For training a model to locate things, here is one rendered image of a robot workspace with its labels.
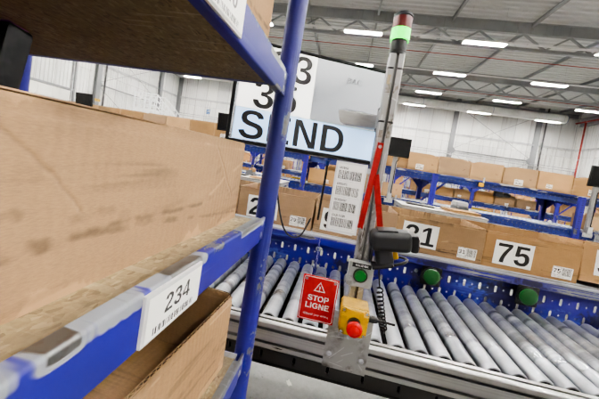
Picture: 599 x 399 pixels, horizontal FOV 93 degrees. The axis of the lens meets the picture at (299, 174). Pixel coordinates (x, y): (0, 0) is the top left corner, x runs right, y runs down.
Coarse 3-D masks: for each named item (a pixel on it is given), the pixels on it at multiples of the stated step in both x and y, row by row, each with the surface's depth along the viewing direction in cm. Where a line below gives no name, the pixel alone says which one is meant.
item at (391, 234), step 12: (384, 228) 75; (372, 240) 73; (384, 240) 72; (396, 240) 72; (408, 240) 71; (384, 252) 73; (396, 252) 74; (408, 252) 72; (372, 264) 75; (384, 264) 74
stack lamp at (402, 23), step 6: (396, 18) 76; (402, 18) 75; (408, 18) 75; (396, 24) 76; (402, 24) 75; (408, 24) 76; (396, 30) 76; (402, 30) 75; (408, 30) 76; (390, 36) 78; (396, 36) 76; (402, 36) 75; (408, 36) 76; (408, 42) 78
